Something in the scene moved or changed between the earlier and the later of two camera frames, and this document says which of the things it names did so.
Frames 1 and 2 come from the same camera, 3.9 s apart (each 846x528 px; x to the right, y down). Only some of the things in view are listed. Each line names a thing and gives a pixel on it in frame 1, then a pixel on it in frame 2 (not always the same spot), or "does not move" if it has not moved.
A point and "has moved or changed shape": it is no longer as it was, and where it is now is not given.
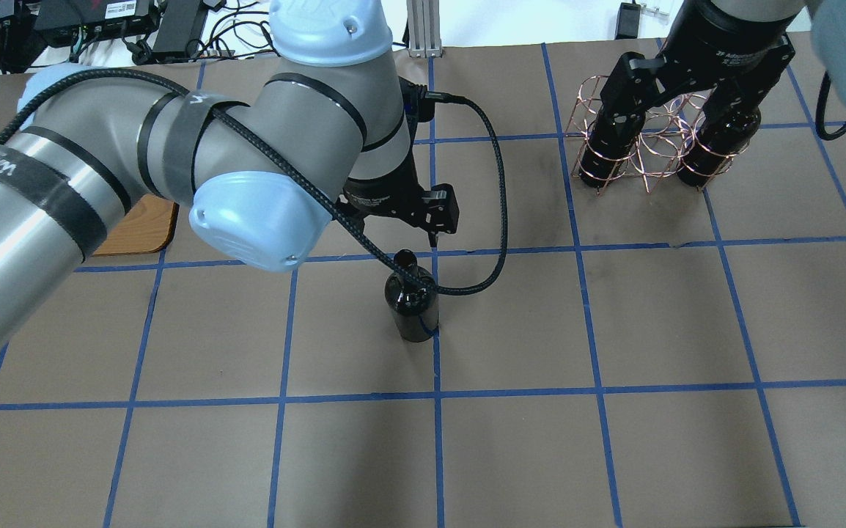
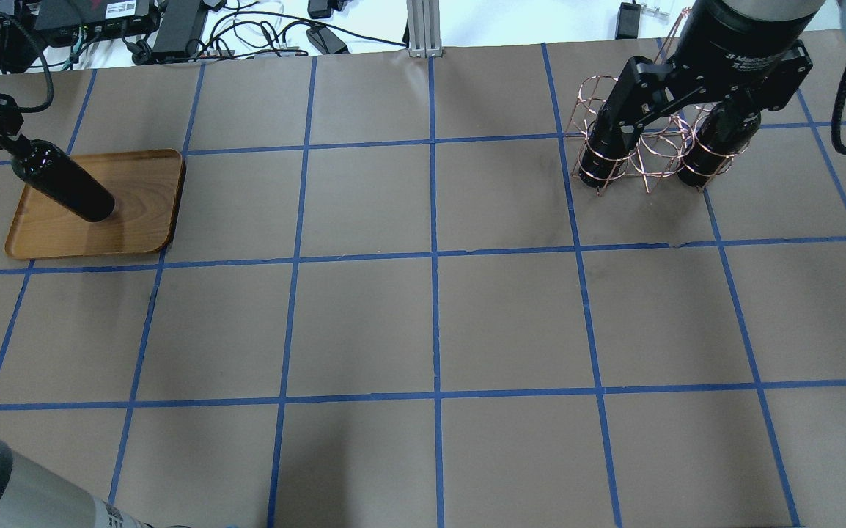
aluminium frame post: (424, 28) does not move
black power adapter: (181, 27) does not move
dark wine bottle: (413, 306) has moved or changed shape
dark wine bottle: (725, 130) does not move
